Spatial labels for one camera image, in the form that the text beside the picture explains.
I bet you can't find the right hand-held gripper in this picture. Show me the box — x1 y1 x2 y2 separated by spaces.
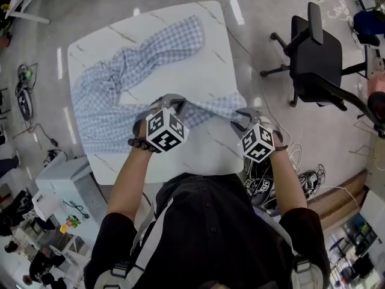
230 107 277 164

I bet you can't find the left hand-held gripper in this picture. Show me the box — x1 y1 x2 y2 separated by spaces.
146 93 190 154

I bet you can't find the blue checked shirt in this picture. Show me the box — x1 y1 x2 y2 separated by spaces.
71 15 247 155

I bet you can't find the person's left forearm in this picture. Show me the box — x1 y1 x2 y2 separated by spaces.
106 144 152 222

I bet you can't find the person's right forearm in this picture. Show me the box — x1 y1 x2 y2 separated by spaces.
268 149 308 217

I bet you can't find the person's right hand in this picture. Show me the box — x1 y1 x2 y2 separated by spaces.
260 116 285 143

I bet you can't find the person's left hand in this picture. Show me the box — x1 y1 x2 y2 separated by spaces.
133 113 149 140

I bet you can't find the black oval floor device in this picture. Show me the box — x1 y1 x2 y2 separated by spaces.
15 89 34 122
244 178 277 208
298 169 320 200

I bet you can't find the black office chair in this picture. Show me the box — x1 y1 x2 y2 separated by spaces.
260 1 385 138

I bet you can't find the person's black shirt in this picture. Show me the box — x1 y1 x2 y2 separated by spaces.
84 173 331 289

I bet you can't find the wooden bench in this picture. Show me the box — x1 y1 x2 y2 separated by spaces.
306 169 370 229

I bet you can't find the white covered cabinet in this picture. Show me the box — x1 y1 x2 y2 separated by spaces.
34 156 106 243

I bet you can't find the pink chair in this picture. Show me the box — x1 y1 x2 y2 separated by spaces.
366 70 385 102

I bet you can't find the yellow and green toy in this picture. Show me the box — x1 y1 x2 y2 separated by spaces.
59 214 82 234

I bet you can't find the white low cabinet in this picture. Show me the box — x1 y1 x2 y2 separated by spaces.
359 190 385 237

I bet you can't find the white display shelf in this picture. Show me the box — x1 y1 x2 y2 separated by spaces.
0 215 94 289

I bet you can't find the white side table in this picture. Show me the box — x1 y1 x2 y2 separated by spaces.
5 0 91 25

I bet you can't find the red box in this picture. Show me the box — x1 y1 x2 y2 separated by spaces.
0 31 13 51

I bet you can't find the black cable pile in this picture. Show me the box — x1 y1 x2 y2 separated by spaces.
242 155 275 182

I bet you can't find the dark bead bracelet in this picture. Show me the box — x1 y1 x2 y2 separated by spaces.
128 137 163 155

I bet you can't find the white cable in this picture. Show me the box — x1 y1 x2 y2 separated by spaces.
284 141 305 176

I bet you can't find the black power adapter cable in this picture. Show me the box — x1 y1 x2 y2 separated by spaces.
31 123 60 148

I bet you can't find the grey shoulder strap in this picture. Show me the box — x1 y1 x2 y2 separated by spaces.
129 197 175 279
255 206 313 282

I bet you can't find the black cable bundle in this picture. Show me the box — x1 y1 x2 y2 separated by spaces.
43 148 67 166

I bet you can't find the black coiled cable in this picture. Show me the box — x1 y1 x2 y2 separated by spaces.
62 200 91 220

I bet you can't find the black cable tangle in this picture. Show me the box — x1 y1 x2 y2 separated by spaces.
15 62 39 93

